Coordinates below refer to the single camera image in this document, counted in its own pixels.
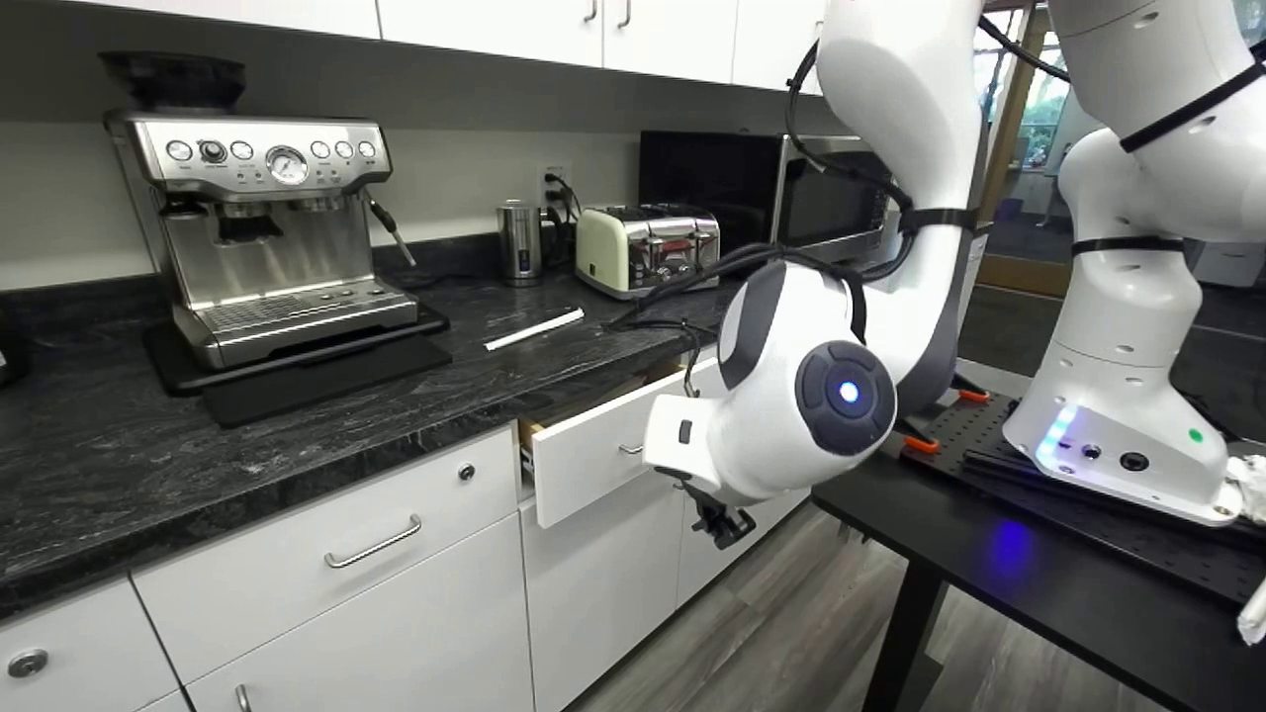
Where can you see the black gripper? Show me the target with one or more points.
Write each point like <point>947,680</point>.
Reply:
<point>718,519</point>

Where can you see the white drawer with steel handle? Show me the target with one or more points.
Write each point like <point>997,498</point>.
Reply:
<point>596,453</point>

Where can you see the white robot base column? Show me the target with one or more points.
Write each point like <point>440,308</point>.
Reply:
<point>1177,157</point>

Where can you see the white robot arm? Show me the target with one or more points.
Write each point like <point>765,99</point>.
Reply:
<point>822,358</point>

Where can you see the white drawer left of sink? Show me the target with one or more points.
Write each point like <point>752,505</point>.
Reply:
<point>258,581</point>

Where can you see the black robot table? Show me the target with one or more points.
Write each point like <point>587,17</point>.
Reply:
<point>1127,592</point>

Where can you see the white stick on counter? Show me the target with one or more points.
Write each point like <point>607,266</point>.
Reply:
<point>534,329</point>

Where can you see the cream toaster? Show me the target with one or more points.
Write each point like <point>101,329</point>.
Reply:
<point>636,252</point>

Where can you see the white lower cabinet door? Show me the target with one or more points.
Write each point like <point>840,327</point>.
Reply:
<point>440,638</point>

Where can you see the black microwave oven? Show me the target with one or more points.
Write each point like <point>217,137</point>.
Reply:
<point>815,192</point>

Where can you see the steel canister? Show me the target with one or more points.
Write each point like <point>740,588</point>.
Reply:
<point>520,237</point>

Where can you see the white upper cabinets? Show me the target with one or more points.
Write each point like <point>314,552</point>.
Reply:
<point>712,42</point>

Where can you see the black drip mat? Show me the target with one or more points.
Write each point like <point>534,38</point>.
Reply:
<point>293,376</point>

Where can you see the silver espresso machine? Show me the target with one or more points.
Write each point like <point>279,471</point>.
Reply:
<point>255,223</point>

